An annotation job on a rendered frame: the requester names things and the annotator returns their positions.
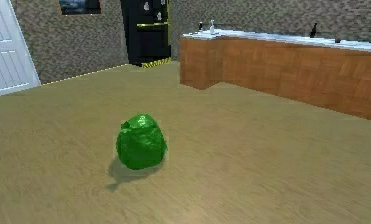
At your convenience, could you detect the green garbage bag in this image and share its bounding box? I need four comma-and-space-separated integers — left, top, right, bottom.
115, 113, 169, 171

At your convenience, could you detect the black fridge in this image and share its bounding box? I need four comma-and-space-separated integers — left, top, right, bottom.
120, 0, 173, 69

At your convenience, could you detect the wooden counter with white top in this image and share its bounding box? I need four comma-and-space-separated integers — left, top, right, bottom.
179, 28, 371, 122

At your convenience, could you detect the white room door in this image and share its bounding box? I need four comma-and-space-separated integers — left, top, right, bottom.
0, 0, 42, 98

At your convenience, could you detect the yellow fridge handle bar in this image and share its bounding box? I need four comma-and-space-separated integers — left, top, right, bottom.
136, 21, 170, 28

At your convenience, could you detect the dark framed wall picture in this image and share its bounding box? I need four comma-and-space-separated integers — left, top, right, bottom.
58, 0, 103, 16

